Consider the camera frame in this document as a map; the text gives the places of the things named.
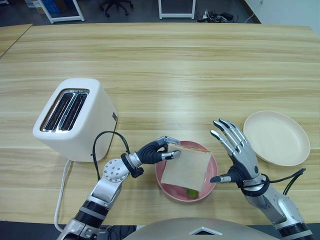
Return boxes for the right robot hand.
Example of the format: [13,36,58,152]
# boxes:
[210,118,263,187]

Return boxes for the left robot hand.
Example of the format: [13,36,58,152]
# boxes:
[128,135,182,168]

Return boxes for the bread slice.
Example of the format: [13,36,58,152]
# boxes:
[160,143,213,192]

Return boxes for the cream plate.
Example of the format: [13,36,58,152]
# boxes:
[243,110,311,167]

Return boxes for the pink plate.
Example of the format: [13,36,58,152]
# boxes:
[154,140,220,204]

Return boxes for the green lettuce leaf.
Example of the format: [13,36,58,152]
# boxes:
[184,188,200,199]

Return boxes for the cream toaster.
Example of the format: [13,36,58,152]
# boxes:
[32,77,120,163]

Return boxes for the robot body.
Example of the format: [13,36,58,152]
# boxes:
[119,217,281,240]

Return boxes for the black office chair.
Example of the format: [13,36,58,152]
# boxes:
[99,0,131,18]

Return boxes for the black cable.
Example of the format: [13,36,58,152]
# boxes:
[91,130,132,181]
[236,168,307,199]

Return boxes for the white cord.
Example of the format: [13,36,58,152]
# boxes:
[54,159,74,232]

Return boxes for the white table frame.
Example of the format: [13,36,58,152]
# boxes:
[157,0,197,20]
[40,0,86,24]

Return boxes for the thin white cable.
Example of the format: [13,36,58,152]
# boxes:
[244,0,264,25]

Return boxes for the tangled black cables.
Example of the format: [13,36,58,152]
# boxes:
[195,9,240,24]

